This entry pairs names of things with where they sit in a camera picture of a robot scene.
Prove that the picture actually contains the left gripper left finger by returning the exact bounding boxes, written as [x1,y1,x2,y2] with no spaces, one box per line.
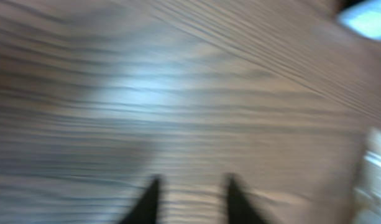
[117,175,162,224]

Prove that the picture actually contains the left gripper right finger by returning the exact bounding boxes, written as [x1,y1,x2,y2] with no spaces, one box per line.
[226,174,268,224]

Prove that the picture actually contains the beige Pantree snack pouch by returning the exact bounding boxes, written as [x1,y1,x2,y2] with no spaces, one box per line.
[352,128,381,224]

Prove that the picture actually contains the teal orange tissue pack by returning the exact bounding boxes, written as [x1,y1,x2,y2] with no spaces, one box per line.
[336,0,381,42]

